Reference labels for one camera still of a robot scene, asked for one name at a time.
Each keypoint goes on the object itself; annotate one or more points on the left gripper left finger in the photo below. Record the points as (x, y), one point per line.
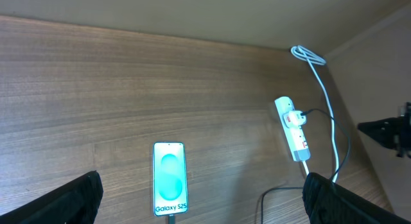
(75, 202)

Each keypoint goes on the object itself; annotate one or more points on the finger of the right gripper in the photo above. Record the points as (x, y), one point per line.
(392, 133)

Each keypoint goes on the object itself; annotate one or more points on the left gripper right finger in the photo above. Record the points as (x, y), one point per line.
(328, 203)

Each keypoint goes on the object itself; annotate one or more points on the smartphone with teal screen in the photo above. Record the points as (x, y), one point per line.
(170, 183)

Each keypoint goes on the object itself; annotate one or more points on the white charger plug adapter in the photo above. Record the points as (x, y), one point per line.
(294, 118)

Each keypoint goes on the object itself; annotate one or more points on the white power strip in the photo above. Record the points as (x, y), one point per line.
(295, 136)

